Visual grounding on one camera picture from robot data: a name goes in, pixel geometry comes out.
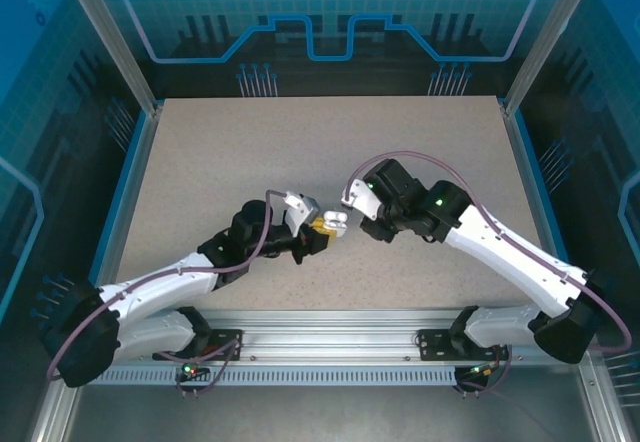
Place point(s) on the white earbud charging case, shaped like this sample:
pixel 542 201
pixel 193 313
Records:
pixel 334 226

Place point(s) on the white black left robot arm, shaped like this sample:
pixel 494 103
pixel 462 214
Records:
pixel 160 282

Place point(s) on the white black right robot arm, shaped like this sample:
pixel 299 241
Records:
pixel 510 257

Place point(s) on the small controller board with LED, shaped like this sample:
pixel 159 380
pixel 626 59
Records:
pixel 190 372
pixel 477 371

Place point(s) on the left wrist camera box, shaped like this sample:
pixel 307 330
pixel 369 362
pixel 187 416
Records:
pixel 300 209

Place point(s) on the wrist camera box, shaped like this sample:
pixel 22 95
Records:
pixel 362 197
pixel 300 209

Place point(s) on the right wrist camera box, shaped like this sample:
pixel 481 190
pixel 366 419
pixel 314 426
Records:
pixel 362 197

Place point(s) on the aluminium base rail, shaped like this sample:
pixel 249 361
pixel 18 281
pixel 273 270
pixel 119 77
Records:
pixel 330 337

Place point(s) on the aluminium side frame rail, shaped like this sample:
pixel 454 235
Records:
pixel 126 202
pixel 527 182

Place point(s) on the aluminium frame post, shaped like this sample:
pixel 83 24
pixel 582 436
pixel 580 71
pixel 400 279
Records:
pixel 115 42
pixel 550 37

